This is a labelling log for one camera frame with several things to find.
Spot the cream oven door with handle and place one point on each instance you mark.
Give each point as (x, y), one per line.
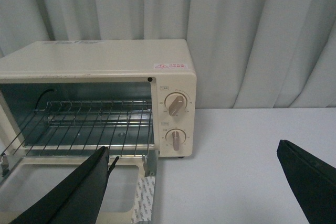
(128, 197)

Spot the red white warning sticker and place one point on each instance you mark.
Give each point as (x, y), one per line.
(170, 66)

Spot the white pleated curtain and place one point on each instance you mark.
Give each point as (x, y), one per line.
(247, 53)

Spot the beige lower oven knob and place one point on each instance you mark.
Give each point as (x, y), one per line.
(176, 138)

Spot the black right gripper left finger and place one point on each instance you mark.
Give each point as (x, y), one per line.
(77, 198)

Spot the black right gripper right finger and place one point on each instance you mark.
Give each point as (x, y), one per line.
(311, 180)

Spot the cream toaster oven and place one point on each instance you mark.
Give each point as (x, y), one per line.
(101, 70)

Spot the metal oven wire rack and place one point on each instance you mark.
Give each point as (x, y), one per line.
(79, 128)

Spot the beige oven knob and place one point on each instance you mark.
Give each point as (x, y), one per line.
(176, 138)
(175, 103)

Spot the beige upper oven knob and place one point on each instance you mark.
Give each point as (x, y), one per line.
(175, 103)

